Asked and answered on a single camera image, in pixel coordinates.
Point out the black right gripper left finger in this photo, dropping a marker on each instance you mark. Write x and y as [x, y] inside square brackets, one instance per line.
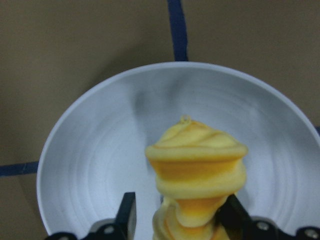
[126, 217]

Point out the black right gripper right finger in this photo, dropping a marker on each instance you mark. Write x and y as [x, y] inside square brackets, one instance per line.
[235, 219]

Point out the blue plate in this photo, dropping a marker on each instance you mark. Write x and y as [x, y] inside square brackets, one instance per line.
[95, 152]

